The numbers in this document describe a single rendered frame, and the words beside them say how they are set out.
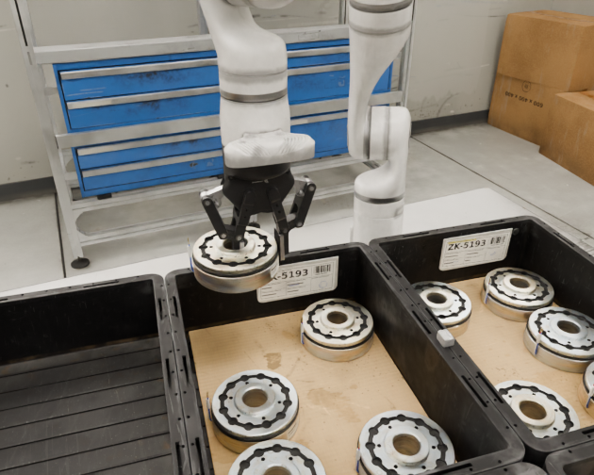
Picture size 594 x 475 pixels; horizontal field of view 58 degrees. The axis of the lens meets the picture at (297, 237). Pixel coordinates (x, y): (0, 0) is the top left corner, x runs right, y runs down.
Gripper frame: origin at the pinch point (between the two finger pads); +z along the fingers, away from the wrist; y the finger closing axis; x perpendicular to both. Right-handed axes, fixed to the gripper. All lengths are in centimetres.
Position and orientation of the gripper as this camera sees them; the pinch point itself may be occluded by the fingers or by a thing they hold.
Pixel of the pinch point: (260, 248)
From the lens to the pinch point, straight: 66.3
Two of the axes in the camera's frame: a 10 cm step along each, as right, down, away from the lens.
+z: 0.0, 8.6, 5.2
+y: -9.5, 1.6, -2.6
